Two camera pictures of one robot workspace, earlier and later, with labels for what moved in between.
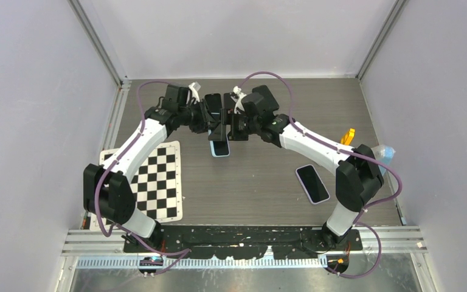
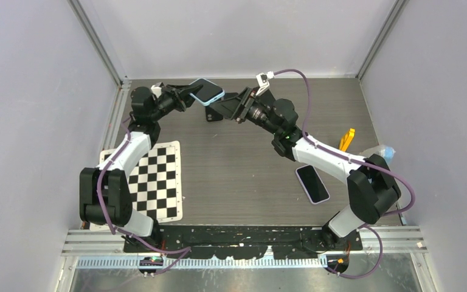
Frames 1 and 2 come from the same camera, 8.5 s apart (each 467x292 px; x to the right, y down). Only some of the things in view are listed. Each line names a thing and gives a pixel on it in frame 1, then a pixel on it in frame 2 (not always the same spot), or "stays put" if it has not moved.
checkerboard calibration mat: (156, 184) stays put
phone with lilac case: (312, 184) stays put
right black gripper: (233, 135) to (236, 108)
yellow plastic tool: (348, 137) stays put
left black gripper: (206, 119) to (182, 100)
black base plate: (249, 242) stays put
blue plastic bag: (383, 153) stays put
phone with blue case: (220, 148) to (208, 93)
